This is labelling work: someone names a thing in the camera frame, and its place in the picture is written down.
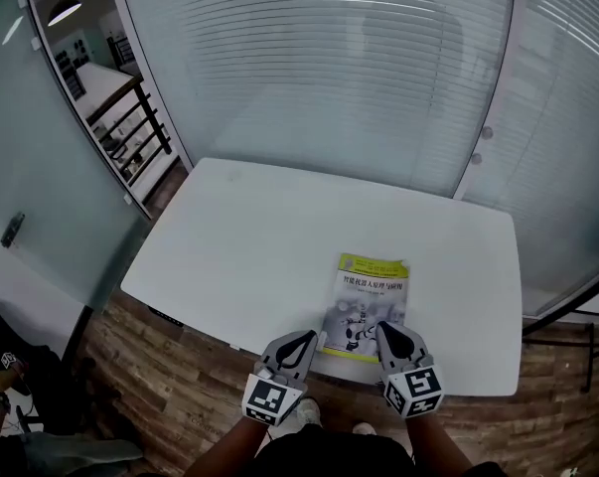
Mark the white counter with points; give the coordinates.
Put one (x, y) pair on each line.
(103, 80)

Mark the yellow and grey book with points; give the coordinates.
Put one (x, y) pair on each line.
(368, 291)

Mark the round ceiling lamp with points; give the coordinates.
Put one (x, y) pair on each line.
(64, 12)

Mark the white window blinds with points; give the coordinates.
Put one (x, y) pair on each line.
(339, 77)

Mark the round grey blind knob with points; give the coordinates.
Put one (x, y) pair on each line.
(476, 158)
(487, 132)

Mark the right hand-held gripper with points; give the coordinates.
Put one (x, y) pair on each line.
(415, 390)

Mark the person's white right shoe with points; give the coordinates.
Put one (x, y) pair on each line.
(363, 428)

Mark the person's left forearm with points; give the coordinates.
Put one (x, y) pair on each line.
(229, 447)

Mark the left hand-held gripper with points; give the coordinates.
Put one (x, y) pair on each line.
(271, 398)

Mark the black metal table frame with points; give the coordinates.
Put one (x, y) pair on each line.
(589, 346)

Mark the frosted glass door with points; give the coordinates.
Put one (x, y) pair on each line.
(36, 167)

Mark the black desk control panel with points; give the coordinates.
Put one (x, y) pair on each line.
(166, 316)

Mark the black metal railing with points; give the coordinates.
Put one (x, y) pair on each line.
(145, 127)

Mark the person's white left shoe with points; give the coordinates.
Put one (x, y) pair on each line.
(309, 410)

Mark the person's black clothing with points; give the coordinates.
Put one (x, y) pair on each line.
(329, 452)

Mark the person's white shoe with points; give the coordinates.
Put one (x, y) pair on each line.
(309, 410)
(363, 428)

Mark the person's right forearm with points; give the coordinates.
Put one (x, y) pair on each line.
(438, 447)

